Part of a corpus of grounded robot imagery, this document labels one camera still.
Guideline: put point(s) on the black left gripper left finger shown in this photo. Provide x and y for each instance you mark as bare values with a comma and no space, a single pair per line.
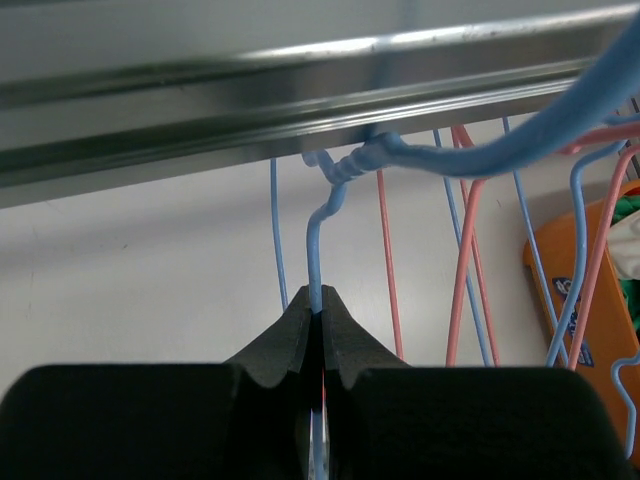
244,418

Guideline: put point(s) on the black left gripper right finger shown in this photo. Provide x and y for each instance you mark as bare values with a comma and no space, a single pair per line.
390,420

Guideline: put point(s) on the blue hanger of black top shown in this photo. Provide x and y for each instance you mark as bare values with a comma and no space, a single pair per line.
470,284

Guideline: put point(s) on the green tank top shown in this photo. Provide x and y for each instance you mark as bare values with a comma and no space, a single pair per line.
625,206

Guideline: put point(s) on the pink hanger of green top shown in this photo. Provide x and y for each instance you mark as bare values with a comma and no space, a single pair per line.
570,328

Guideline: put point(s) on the blue hanger of grey top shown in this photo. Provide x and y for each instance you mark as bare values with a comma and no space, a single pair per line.
580,108

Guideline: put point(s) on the pink hanger of white top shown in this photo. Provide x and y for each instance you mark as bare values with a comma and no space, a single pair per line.
389,265

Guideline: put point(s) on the white tank top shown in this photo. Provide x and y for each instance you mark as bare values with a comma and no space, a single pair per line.
623,246

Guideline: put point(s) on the aluminium hanging rail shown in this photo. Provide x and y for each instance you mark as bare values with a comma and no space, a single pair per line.
102,94

